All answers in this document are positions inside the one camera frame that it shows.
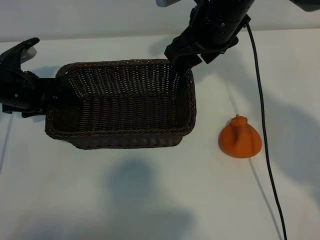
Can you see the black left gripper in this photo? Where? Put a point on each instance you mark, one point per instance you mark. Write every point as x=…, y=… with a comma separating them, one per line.
x=22, y=95

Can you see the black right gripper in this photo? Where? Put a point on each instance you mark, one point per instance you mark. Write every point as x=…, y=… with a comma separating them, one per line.
x=216, y=27

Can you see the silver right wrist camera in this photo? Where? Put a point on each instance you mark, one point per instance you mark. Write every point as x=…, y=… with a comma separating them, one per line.
x=163, y=3

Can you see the dark brown wicker basket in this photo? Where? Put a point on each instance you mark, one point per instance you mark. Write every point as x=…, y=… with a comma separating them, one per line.
x=125, y=112

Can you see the orange plush fruit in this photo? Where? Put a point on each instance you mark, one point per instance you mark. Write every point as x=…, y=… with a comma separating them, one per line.
x=240, y=143

